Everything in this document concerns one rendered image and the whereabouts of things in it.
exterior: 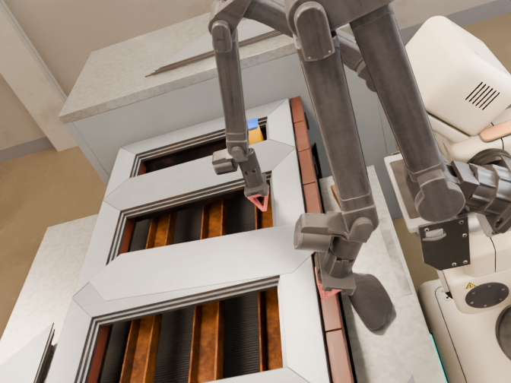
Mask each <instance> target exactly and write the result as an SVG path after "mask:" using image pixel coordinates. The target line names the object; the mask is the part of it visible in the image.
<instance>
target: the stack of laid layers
mask: <svg viewBox="0 0 511 383"><path fill-rule="evenodd" d="M289 106H290V101H289ZM290 116H291V121H292V127H293V133H294V124H293V118H292V112H291V107H290ZM258 124H259V127H260V128H264V127H266V134H267V140H268V139H269V135H268V117H267V116H266V117H264V118H260V119H258ZM224 138H226V133H225V129H221V130H219V131H214V132H212V133H208V134H206V135H201V136H198V137H195V138H190V139H187V140H184V141H180V142H176V143H174V144H169V145H167V146H163V147H159V148H156V149H153V150H148V151H145V152H142V153H139V154H136V155H135V160H134V163H133V166H132V171H131V174H130V177H129V178H132V177H136V176H139V173H140V169H141V164H142V162H143V161H146V160H151V159H154V158H157V157H162V156H165V155H167V154H172V153H175V152H178V151H181V150H186V149H189V148H192V147H197V146H199V145H203V144H207V143H210V142H213V141H218V140H220V139H224ZM294 143H295V148H296V153H297V144H296V138H295V133H294ZM297 163H298V169H299V174H300V164H299V159H298V153H297ZM265 173H266V176H267V178H266V182H270V187H271V208H272V219H273V226H276V223H275V204H274V194H273V184H272V174H271V171H268V172H265ZM262 174H264V173H262ZM300 184H301V190H302V196H303V206H304V211H305V213H306V205H305V200H304V194H303V185H302V179H301V174H300ZM244 188H245V181H244V179H243V178H242V179H238V180H234V181H231V182H226V183H223V184H220V185H215V186H211V187H208V188H203V189H200V190H197V191H192V192H189V193H185V194H182V195H177V196H174V197H171V198H166V199H163V200H159V201H155V202H151V203H148V204H143V205H140V206H137V207H132V208H129V209H125V210H121V211H120V214H119V219H118V222H117V225H116V230H115V233H114V237H113V241H112V245H111V248H110V251H109V256H108V259H107V262H106V266H107V265H108V264H109V263H110V262H111V261H112V260H114V259H115V258H116V257H118V256H119V253H120V249H121V246H122V241H123V237H124V234H125V228H126V224H127V221H128V219H130V218H133V217H138V216H141V215H145V214H150V213H153V212H156V211H159V210H165V209H168V208H171V207H176V206H180V205H183V204H188V203H191V202H194V201H200V200H202V199H206V198H211V197H214V196H218V195H222V194H226V193H229V192H234V191H237V190H240V189H244ZM311 259H312V264H313V274H314V279H315V285H316V295H317V300H318V306H319V316H320V321H321V327H322V337H323V343H324V348H325V357H326V363H327V369H328V379H329V383H332V380H331V375H330V369H329V359H328V354H327V349H326V343H325V334H324V328H323V323H322V313H321V308H320V302H319V293H318V287H317V282H316V272H315V267H314V261H313V254H311ZM276 288H278V304H279V315H280V326H281V346H282V357H283V368H287V361H286V351H285V341H284V322H283V312H282V301H281V282H280V275H274V276H270V277H260V278H255V279H250V280H241V281H236V282H230V283H221V284H215V285H210V286H200V287H196V288H190V289H184V290H175V291H170V292H165V293H155V294H150V295H144V296H135V297H129V298H124V299H114V300H110V301H104V300H103V298H102V297H101V296H100V294H99V293H98V292H97V291H96V290H95V289H94V288H93V286H92V285H91V284H90V283H88V284H87V285H86V286H84V287H83V288H82V289H81V290H80V291H79V292H78V293H76V294H75V295H74V296H73V297H72V299H73V300H74V301H75V302H76V303H77V304H78V305H79V306H80V307H81V308H82V309H83V310H84V311H85V312H86V313H87V314H89V316H90V317H92V319H91V321H90V327H89V329H88V332H87V338H86V341H85V344H84V349H83V352H82V355H81V360H80V363H79V367H78V371H77V375H76V378H75V383H87V381H88V378H89V374H90V369H91V366H92V362H93V359H94V354H95V350H96V347H97V341H98V338H99V335H100V329H101V327H103V326H107V325H111V324H117V323H120V322H124V321H131V320H135V319H138V318H144V317H148V316H152V315H158V314H162V313H166V312H172V311H176V310H180V309H186V308H189V307H193V306H197V305H204V304H207V303H211V302H217V301H221V300H225V299H231V298H235V297H238V296H245V295H249V294H252V293H259V292H262V291H266V290H273V289H276Z"/></svg>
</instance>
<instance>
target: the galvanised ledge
mask: <svg viewBox="0 0 511 383"><path fill-rule="evenodd" d="M367 172H368V173H369V174H368V177H369V180H370V186H371V189H372V193H373V200H374V201H375V205H376V210H377V213H378V218H379V219H381V218H384V217H385V218H386V220H387V223H388V225H389V228H390V231H391V234H392V237H393V239H394V242H395V246H396V248H397V250H398V254H399V257H400V259H401V262H402V265H403V268H404V270H405V274H406V276H407V278H408V282H409V285H410V288H411V291H412V293H413V294H410V295H407V296H402V293H401V290H400V288H399V285H398V281H397V279H396V276H395V272H394V270H393V267H392V263H391V261H390V258H389V254H388V252H387V249H386V245H385V243H384V240H383V237H382V233H381V231H380V228H379V226H378V227H377V229H376V230H375V231H373V232H372V234H371V236H370V238H369V239H368V240H367V243H363V244H362V246H361V249H360V251H359V254H358V256H357V258H356V261H355V262H354V265H353V267H352V271H353V272H355V273H363V274H372V275H374V276H375V277H377V278H378V280H379V281H380V282H381V284H382V285H383V286H384V288H385V289H386V292H387V293H388V294H389V297H390V299H391V301H392V306H393V310H392V313H391V314H390V315H389V320H388V322H386V323H385V324H383V326H382V327H381V328H377V329H376V330H370V329H369V328H368V327H367V326H366V325H365V324H364V323H363V321H362V319H361V318H360V316H359V315H358V314H357V312H356V311H355V309H354V307H353V305H352V303H351V301H350V299H349V297H348V296H345V295H343V292H342V291H340V293H341V300H342V304H343V309H344V316H345V320H346V325H347V329H348V336H349V341H350V345H351V352H352V356H353V361H354V368H355V372H356V376H357V383H407V382H408V380H409V379H410V378H411V376H412V375H413V376H414V381H415V383H446V381H445V378H444V376H443V372H442V369H441V367H440V363H439V360H438V358H437V355H436V351H435V349H434V346H433V342H432V340H431V337H430V333H429V331H428V328H427V324H426V322H425V319H424V315H423V312H422V310H421V306H420V303H419V301H418V298H417V294H416V292H415V289H414V285H413V283H412V280H411V276H410V274H409V271H408V267H407V265H406V262H405V258H404V255H403V253H402V249H401V246H400V244H399V241H398V237H397V235H396V232H395V228H394V226H393V223H392V219H391V217H390V214H389V210H388V208H387V205H386V201H385V198H384V196H383V193H382V189H381V187H380V184H379V180H378V178H377V175H376V171H375V169H374V166H373V165H372V166H368V167H367ZM332 178H333V177H332V176H329V177H325V178H322V179H319V184H320V188H321V193H322V200H323V204H324V208H325V212H326V211H332V212H341V208H340V207H339V206H338V203H337V201H336V200H335V198H334V196H333V194H332V189H331V185H334V184H335V183H334V180H332Z"/></svg>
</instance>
